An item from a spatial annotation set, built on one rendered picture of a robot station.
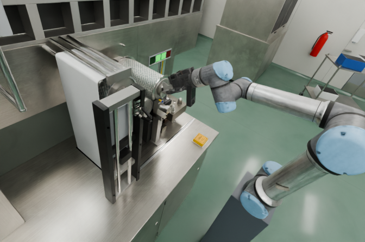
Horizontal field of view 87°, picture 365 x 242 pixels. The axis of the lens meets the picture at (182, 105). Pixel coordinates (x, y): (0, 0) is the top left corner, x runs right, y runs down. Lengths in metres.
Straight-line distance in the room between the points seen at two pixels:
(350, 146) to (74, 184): 1.02
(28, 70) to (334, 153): 1.04
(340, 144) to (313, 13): 4.67
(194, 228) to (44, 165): 1.30
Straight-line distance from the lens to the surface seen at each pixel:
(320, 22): 5.21
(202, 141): 1.22
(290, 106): 0.78
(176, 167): 1.09
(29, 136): 1.13
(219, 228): 1.39
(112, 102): 0.58
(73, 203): 1.03
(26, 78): 0.97
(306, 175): 0.73
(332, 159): 0.65
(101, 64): 0.75
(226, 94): 0.74
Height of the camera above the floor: 1.80
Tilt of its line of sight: 38 degrees down
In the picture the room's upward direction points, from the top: 13 degrees clockwise
